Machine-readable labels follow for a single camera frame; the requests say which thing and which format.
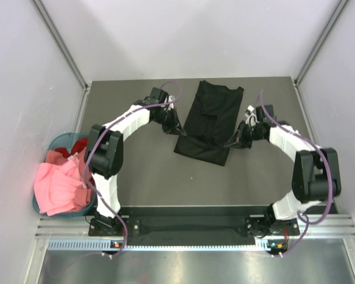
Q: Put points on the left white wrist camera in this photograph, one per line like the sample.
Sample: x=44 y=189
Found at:
x=169 y=103

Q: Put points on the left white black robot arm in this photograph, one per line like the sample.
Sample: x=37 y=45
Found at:
x=104 y=155

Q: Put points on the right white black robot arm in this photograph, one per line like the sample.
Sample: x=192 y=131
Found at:
x=316 y=173

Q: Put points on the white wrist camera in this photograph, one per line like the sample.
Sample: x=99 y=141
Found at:
x=251 y=117
x=169 y=103

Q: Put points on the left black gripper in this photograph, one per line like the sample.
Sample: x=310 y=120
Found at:
x=174 y=127

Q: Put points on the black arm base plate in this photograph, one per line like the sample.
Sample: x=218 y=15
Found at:
x=193 y=225

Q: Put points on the red t shirt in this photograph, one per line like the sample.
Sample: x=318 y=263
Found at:
x=78 y=148

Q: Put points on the teal plastic basket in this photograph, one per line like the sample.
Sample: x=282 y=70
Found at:
x=67 y=140

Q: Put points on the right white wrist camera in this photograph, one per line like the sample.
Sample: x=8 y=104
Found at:
x=251 y=117

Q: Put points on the black t shirt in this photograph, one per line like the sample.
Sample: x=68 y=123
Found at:
x=210 y=123

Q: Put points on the pink t shirt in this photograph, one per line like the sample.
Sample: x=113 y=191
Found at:
x=59 y=186

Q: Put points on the grey slotted cable duct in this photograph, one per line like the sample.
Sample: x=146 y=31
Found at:
x=114 y=245

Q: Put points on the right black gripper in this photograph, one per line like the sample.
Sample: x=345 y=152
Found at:
x=239 y=139

